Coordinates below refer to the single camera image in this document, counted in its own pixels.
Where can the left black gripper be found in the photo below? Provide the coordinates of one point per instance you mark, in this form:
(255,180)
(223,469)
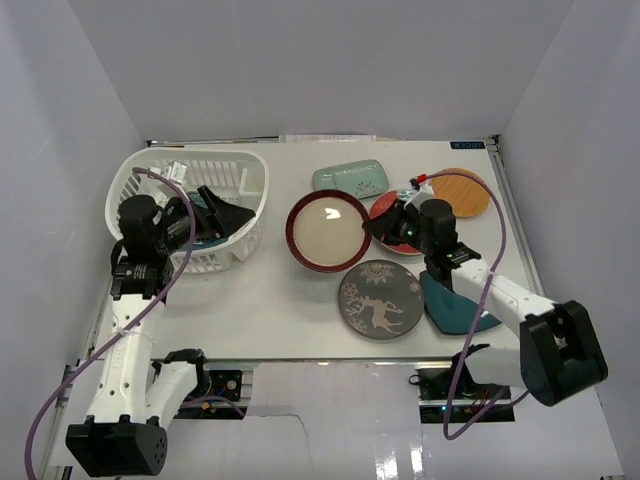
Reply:
(207,212)

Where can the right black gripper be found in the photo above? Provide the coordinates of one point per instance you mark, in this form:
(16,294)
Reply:
(384,229)

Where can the teal scalloped round plate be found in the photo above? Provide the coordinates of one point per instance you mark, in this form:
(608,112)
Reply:
(207,243)

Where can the red rimmed beige plate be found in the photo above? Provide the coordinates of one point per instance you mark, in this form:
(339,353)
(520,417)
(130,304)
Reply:
(324,231)

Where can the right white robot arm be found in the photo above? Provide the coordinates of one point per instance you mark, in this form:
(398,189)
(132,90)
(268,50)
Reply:
(558,353)

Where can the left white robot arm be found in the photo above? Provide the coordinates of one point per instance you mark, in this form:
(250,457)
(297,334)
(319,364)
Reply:
(125,429)

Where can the white plastic dish bin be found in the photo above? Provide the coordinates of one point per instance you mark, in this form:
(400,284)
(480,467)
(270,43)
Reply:
(238,177)

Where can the red and teal floral plate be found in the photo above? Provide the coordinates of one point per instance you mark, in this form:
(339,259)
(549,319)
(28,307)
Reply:
(380,205)

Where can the light green rectangular plate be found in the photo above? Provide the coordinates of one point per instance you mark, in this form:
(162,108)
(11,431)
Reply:
(361,179)

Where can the grey deer pattern plate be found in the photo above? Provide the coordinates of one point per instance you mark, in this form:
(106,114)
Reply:
(381,300)

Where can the orange woven round plate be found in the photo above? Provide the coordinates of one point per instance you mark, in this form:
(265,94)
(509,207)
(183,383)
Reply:
(466,197)

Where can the dark teal angular plate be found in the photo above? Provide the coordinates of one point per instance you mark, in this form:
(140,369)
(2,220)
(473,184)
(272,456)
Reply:
(451,313)

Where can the blue label sticker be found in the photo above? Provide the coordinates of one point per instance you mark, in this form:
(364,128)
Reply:
(467,145)

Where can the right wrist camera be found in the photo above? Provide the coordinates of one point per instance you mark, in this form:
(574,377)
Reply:
(419,191)

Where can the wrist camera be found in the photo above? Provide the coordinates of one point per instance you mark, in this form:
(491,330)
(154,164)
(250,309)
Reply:
(419,191)
(175,172)

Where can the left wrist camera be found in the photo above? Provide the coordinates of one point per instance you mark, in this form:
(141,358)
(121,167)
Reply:
(175,172)

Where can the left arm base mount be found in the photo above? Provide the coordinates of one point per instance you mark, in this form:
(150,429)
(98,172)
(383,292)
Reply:
(227,399)

